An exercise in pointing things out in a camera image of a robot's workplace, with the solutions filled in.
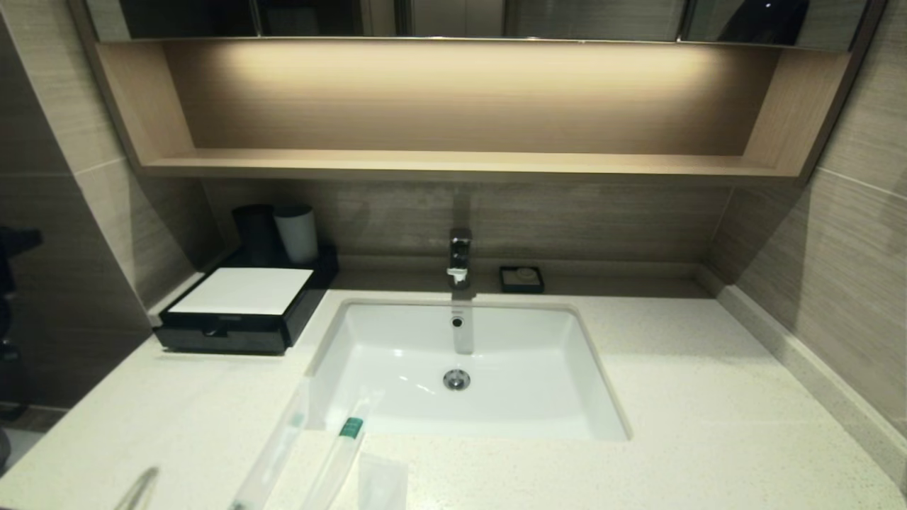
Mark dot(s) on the black box drawer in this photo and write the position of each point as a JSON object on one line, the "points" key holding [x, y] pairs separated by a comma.
{"points": [[241, 340]]}

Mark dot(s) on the plain long white sachet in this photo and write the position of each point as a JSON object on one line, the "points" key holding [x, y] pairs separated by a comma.
{"points": [[276, 446]]}

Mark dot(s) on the black box housing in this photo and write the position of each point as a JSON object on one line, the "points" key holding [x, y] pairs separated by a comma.
{"points": [[322, 273]]}

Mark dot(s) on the chrome faucet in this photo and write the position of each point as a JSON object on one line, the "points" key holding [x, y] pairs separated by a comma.
{"points": [[459, 255]]}

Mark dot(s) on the black soap dish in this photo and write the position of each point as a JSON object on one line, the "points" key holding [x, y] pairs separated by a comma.
{"points": [[506, 285]]}

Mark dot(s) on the beige soap bar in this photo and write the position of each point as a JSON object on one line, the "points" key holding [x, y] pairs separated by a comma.
{"points": [[526, 273]]}

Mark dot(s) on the chrome sink drain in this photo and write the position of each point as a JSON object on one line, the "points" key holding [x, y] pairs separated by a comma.
{"points": [[456, 380]]}

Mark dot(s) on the white sink basin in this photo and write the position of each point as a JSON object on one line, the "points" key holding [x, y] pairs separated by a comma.
{"points": [[496, 397]]}

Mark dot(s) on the white cup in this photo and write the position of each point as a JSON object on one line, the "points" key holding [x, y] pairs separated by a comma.
{"points": [[297, 234]]}

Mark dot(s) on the black cup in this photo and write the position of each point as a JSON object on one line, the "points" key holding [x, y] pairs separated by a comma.
{"points": [[254, 234]]}

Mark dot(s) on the white rectangular sheet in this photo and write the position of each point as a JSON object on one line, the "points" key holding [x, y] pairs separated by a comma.
{"points": [[244, 290]]}

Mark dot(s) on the long sachet with green label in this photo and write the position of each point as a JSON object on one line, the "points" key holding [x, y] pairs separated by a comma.
{"points": [[340, 453]]}

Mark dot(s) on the mirror cabinet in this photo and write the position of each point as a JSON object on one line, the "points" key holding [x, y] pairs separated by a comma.
{"points": [[453, 18]]}

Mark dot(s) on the small crumpled white sachet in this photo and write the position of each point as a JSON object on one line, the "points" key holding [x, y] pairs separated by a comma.
{"points": [[382, 485]]}

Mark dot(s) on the wooden wall shelf niche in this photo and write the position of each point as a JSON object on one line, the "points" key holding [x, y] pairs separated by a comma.
{"points": [[453, 106]]}

